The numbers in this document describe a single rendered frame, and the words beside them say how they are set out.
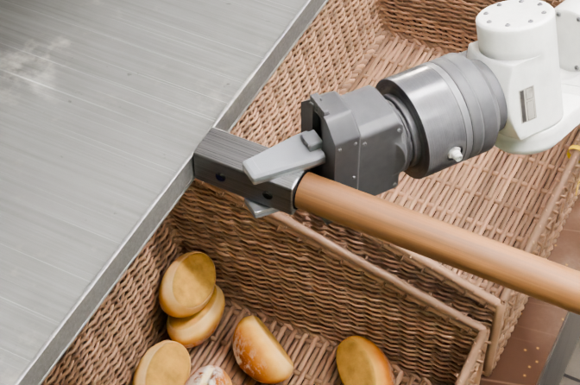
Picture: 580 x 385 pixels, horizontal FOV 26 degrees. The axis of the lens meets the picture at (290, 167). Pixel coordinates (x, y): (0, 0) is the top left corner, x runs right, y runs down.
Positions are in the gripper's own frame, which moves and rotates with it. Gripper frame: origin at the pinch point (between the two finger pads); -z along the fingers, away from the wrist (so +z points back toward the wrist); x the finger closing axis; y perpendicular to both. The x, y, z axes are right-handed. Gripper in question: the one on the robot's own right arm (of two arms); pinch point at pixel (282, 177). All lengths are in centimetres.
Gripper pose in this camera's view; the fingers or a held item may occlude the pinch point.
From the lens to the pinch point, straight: 99.6
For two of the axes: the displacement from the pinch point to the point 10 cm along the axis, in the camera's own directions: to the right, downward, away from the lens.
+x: -0.1, -6.7, -7.4
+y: 4.7, 6.5, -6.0
